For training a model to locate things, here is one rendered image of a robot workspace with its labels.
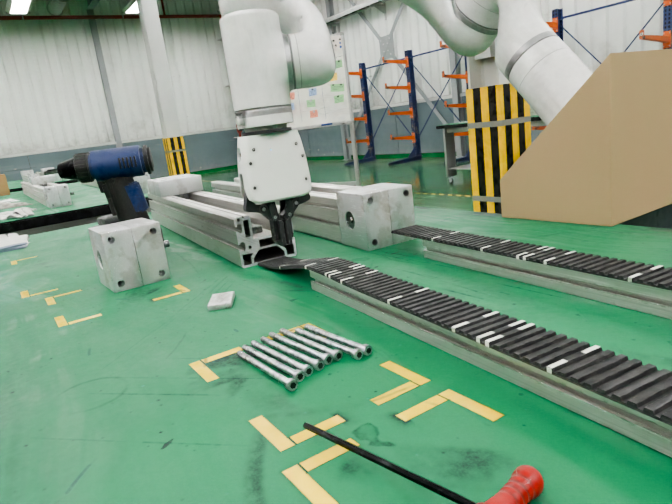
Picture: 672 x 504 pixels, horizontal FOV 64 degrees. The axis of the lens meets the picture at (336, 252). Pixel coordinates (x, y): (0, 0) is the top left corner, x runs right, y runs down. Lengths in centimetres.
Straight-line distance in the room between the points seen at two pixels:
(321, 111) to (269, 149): 587
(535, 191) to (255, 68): 53
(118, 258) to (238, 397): 47
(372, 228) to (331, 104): 570
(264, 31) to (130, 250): 39
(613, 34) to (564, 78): 819
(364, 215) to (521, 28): 52
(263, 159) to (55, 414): 43
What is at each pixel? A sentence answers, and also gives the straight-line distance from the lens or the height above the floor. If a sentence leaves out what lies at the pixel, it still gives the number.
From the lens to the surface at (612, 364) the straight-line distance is 41.
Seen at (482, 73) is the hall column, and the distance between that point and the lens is 432.
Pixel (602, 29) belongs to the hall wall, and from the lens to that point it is 941.
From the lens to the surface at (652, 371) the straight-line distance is 41.
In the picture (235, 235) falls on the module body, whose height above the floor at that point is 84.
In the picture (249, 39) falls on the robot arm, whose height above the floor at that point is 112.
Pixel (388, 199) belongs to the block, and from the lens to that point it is 91.
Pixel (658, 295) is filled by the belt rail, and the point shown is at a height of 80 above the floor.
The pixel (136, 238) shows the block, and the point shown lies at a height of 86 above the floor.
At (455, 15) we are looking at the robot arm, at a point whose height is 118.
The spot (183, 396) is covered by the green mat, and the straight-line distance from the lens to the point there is 50.
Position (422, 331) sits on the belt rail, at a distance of 53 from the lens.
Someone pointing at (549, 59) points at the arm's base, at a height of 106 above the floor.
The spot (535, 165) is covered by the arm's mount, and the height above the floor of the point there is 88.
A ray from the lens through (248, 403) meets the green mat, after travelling 47.
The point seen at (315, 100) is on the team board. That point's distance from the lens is 671.
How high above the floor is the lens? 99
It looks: 13 degrees down
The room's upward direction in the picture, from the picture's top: 7 degrees counter-clockwise
